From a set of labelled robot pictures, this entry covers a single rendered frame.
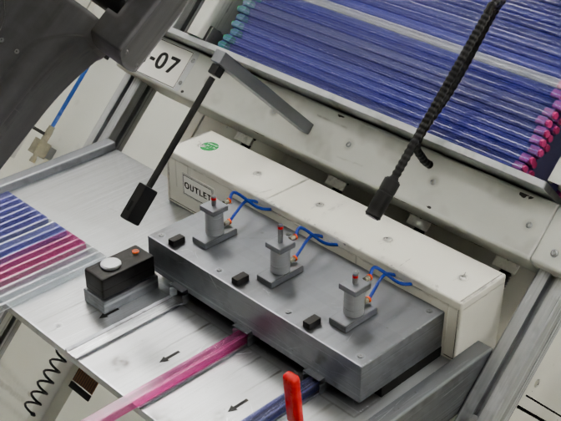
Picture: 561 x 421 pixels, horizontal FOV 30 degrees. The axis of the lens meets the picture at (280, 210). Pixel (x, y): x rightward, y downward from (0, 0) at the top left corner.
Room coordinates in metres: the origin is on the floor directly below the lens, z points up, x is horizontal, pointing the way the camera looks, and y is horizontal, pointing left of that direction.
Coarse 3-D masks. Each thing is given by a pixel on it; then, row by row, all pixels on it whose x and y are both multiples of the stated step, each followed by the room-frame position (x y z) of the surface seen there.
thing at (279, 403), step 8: (304, 384) 1.09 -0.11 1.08; (312, 384) 1.09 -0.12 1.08; (304, 392) 1.08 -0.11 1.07; (312, 392) 1.09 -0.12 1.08; (272, 400) 1.07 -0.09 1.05; (280, 400) 1.07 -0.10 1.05; (264, 408) 1.06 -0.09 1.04; (272, 408) 1.06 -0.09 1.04; (280, 408) 1.06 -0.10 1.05; (248, 416) 1.05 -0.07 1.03; (256, 416) 1.05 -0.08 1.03; (264, 416) 1.05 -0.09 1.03; (272, 416) 1.06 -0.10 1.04
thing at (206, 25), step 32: (224, 0) 1.44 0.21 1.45; (192, 32) 1.44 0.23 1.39; (224, 32) 1.50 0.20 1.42; (160, 64) 1.51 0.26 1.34; (192, 64) 1.48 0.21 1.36; (256, 64) 1.37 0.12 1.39; (320, 96) 1.30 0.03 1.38; (384, 128) 1.27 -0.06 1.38; (416, 128) 1.20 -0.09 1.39; (480, 160) 1.15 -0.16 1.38; (544, 192) 1.11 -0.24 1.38
